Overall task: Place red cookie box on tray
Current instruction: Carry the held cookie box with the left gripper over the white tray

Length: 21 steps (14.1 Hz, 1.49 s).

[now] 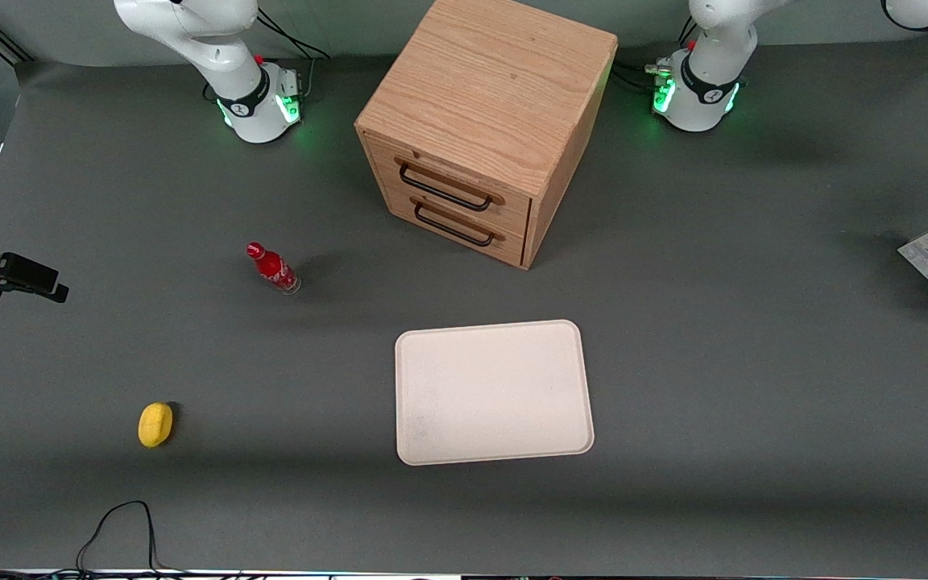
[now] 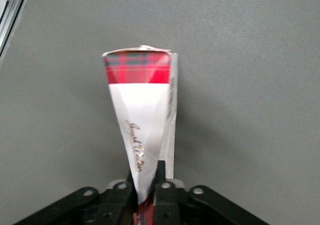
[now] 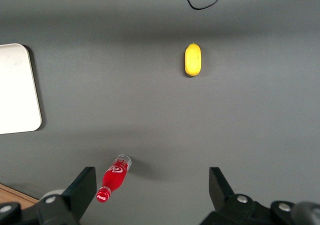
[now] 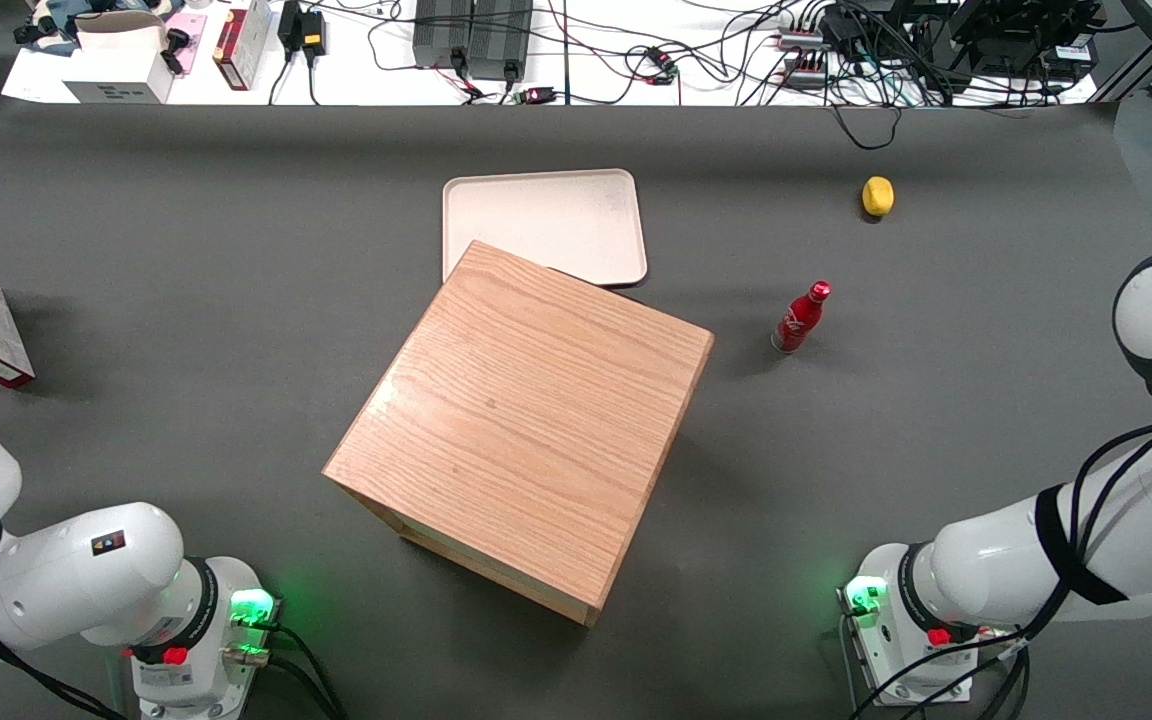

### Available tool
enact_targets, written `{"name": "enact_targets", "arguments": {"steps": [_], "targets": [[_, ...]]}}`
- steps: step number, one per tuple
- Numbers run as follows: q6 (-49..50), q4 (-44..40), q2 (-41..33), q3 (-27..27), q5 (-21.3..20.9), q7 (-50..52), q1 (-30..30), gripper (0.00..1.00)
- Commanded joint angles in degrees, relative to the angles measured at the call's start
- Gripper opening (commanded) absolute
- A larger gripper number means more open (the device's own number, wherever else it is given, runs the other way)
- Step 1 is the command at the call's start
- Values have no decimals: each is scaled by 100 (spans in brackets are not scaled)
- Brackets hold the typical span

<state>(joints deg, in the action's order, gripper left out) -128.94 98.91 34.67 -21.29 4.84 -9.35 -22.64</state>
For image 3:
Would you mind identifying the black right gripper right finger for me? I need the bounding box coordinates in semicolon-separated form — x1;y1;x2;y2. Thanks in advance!
199;166;296;225

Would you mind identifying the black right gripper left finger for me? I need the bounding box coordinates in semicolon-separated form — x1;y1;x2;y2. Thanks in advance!
0;166;98;225

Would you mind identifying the cream rectangular tray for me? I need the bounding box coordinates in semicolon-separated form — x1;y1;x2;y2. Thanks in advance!
0;42;43;136

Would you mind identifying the red cola bottle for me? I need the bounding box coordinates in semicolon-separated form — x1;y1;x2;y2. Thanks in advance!
96;153;133;204

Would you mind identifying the grey table mat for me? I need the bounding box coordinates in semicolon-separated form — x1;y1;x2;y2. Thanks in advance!
0;0;320;225

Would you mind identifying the yellow lemon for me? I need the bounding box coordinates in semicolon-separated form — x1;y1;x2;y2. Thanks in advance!
184;42;203;78

